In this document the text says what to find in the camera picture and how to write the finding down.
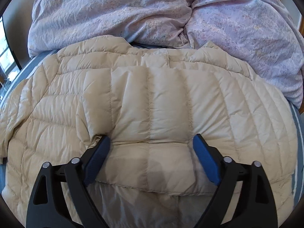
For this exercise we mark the blue striped bed sheet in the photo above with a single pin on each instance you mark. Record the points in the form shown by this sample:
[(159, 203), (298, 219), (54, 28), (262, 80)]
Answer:
[(35, 61)]

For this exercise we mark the beige down jacket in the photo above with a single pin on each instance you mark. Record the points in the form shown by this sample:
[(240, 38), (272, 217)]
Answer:
[(152, 104)]

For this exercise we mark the window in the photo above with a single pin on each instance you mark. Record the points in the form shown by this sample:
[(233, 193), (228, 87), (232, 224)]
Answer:
[(6, 52)]

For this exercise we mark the lilac patterned duvet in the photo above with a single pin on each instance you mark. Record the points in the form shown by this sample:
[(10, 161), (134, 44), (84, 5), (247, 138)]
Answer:
[(133, 14)]

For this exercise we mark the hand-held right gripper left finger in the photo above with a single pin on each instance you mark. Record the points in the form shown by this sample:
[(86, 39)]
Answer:
[(99, 154)]

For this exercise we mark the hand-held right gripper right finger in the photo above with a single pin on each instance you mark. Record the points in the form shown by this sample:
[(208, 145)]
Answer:
[(206, 159)]

